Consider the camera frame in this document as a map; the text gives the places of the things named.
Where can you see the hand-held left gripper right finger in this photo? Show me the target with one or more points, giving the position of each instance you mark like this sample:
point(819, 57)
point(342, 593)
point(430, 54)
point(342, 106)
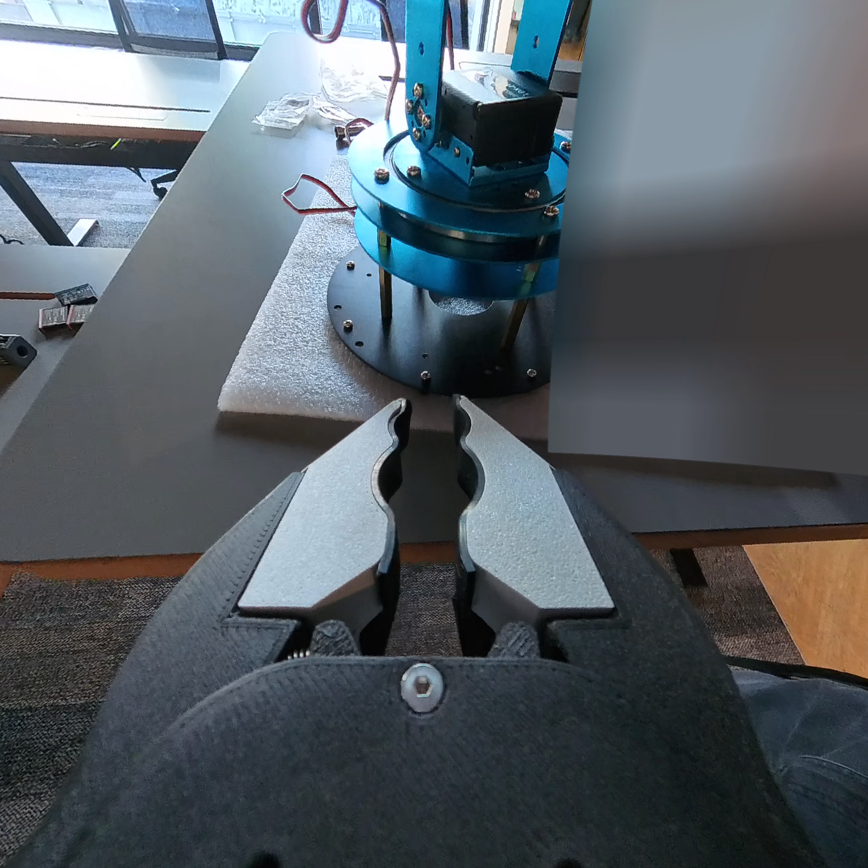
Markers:
point(536, 542)

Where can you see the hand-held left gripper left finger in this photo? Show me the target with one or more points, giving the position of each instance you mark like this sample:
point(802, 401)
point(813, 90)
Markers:
point(319, 542)

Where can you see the blue toy robot arm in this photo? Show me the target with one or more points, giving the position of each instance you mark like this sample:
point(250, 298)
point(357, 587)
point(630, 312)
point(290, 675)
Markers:
point(441, 224)

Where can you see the dark grey desk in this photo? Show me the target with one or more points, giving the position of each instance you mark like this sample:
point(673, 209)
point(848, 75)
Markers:
point(135, 441)

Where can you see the pale grey desk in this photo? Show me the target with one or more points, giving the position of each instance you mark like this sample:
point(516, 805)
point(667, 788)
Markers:
point(41, 268)

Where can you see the grey desk with wood edge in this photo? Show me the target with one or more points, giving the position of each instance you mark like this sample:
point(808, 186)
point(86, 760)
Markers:
point(102, 74)

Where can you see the white foam sheet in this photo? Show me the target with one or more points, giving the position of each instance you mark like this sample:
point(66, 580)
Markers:
point(291, 352)

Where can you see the person's dark trousers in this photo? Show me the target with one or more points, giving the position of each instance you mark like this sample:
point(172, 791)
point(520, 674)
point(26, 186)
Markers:
point(814, 746)

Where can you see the black block with hole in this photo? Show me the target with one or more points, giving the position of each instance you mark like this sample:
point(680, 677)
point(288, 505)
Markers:
point(17, 349)

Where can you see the small brass standoffs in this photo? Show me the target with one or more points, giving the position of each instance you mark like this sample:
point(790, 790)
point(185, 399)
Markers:
point(354, 132)

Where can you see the empty clear plastic bag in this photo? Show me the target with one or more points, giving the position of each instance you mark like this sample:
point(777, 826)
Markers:
point(285, 112)
point(352, 85)

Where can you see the black office chair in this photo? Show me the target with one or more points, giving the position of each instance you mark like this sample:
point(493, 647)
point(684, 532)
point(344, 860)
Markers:
point(169, 27)

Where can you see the large window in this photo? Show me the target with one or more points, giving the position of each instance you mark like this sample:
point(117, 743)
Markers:
point(61, 10)

